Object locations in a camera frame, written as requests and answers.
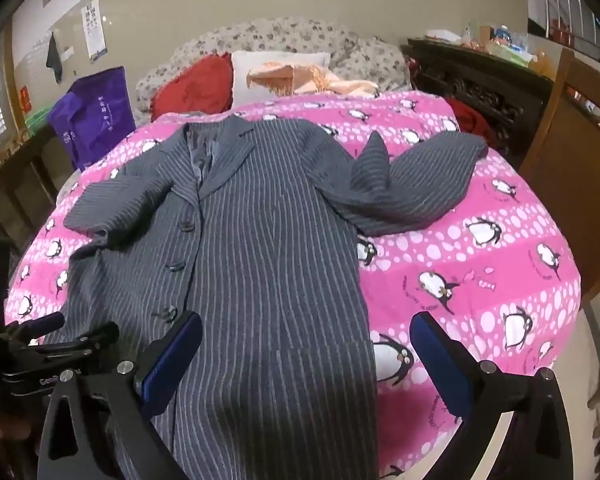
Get purple tote bag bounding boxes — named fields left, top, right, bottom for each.
left=47, top=66, right=137, bottom=172

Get wall calendar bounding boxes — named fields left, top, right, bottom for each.
left=80, top=0, right=108, bottom=64

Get white pillow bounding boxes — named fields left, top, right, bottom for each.
left=230, top=51, right=331, bottom=111

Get dark carved wooden cabinet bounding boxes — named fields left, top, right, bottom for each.
left=407, top=37, right=556, bottom=157

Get brown wooden chair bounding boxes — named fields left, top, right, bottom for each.
left=520, top=47, right=600, bottom=301

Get grey pinstriped coat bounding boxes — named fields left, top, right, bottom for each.
left=62, top=115, right=489, bottom=480

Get pile of assorted packets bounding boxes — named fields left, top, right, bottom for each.
left=425, top=22, right=553, bottom=72

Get dark wooden side table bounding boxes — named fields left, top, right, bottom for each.
left=0, top=125, right=81, bottom=246

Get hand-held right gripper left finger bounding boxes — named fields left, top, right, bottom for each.
left=40, top=310, right=204, bottom=480

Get green plastic basket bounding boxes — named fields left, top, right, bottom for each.
left=25, top=107, right=56, bottom=136

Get metal railing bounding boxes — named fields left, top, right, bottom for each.
left=540, top=0, right=600, bottom=52

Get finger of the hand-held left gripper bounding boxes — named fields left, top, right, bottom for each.
left=10, top=311, right=67, bottom=347
left=30, top=321, right=121, bottom=362

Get peach fringed cloth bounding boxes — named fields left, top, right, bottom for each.
left=246, top=61, right=381, bottom=98

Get dark hanging cloth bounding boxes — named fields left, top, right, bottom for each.
left=46, top=32, right=64, bottom=84

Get floral padded headboard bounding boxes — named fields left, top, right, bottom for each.
left=135, top=16, right=412, bottom=128

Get red heart-shaped cushion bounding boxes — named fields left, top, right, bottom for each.
left=150, top=54, right=234, bottom=116

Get pink penguin print blanket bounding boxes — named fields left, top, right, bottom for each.
left=5, top=91, right=581, bottom=480

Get red cloth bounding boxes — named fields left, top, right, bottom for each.
left=447, top=97, right=493, bottom=141

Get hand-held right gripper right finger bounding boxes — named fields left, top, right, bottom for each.
left=410, top=311, right=581, bottom=480

